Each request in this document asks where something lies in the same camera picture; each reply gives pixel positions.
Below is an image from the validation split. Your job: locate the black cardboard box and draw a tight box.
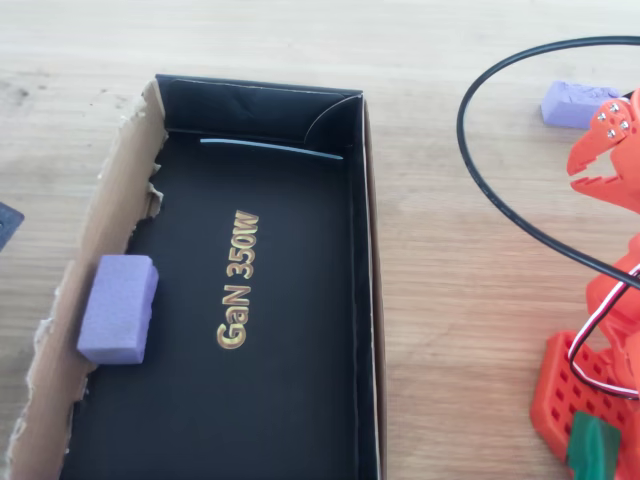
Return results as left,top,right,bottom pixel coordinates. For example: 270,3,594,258
7,73,389,480

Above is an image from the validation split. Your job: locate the purple foam block torn face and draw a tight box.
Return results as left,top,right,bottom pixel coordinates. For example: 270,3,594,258
540,80,621,130

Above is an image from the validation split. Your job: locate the purple foam block smooth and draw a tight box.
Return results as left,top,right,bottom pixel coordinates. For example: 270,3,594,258
76,254,160,366

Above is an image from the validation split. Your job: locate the dark grey sticker patch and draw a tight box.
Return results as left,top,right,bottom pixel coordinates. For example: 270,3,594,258
0,201,25,254

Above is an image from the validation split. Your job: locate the thick black cable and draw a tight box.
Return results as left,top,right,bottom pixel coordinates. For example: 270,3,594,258
455,35,640,291

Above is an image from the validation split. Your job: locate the red white black servo wire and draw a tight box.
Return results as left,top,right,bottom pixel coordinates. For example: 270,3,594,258
567,262,640,401

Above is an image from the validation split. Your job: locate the dark green table clamp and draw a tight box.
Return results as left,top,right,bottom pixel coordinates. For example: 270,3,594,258
567,412,624,480

